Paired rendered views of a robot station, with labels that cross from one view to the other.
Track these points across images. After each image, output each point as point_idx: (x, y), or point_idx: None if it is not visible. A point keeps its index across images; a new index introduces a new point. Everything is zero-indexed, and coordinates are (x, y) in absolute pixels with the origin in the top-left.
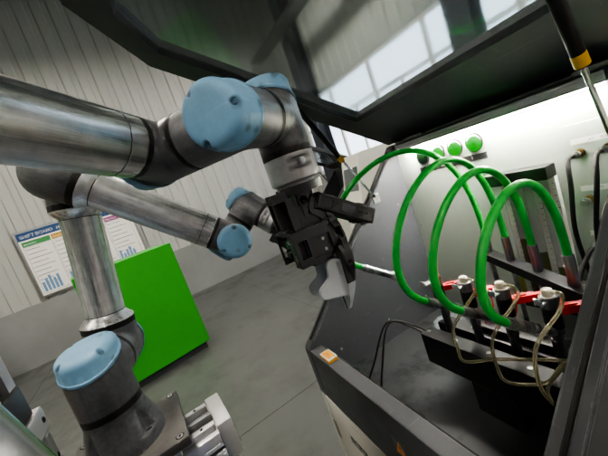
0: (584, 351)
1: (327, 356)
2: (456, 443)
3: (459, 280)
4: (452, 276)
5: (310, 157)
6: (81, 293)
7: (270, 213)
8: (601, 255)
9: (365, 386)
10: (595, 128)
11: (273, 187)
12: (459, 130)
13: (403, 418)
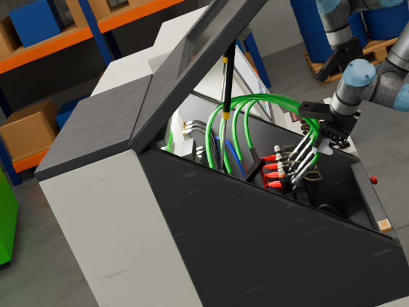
0: (303, 135)
1: (386, 222)
2: (357, 177)
3: (271, 183)
4: None
5: (331, 33)
6: None
7: (360, 44)
8: (267, 123)
9: (374, 203)
10: (179, 120)
11: (352, 35)
12: (172, 119)
13: (368, 186)
